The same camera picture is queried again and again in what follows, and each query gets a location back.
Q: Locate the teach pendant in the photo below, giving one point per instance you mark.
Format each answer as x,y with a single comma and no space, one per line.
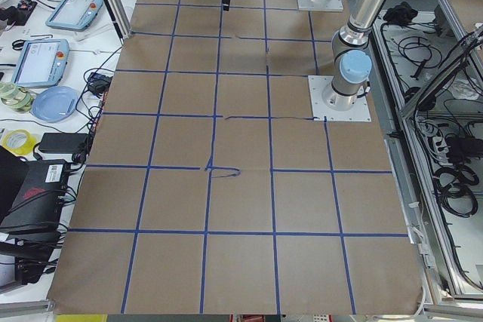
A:
41,63
75,15

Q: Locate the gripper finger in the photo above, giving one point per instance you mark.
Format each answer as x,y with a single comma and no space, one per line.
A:
226,4

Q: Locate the far teach pendant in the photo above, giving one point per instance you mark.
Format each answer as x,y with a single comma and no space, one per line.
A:
75,15

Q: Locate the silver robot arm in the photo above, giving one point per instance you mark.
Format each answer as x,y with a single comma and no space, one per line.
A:
351,64

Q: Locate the near teach pendant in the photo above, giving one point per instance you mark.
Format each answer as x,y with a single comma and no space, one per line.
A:
41,63

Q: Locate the black laptop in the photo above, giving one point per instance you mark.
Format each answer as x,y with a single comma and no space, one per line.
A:
31,193

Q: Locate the black power adapter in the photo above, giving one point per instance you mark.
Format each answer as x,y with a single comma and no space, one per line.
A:
62,143

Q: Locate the yellow tape roll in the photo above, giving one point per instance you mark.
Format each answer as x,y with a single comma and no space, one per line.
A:
19,142

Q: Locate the blue plate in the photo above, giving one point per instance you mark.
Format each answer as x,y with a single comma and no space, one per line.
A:
55,104

